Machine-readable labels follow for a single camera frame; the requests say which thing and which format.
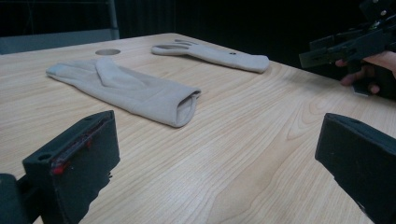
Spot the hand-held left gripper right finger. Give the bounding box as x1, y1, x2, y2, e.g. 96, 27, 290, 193
315, 112, 396, 224

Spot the beige fabric glove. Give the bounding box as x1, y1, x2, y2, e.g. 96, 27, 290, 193
46, 56, 203, 129
150, 38, 271, 75

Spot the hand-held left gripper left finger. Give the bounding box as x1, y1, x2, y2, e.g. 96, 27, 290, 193
21, 110, 120, 224

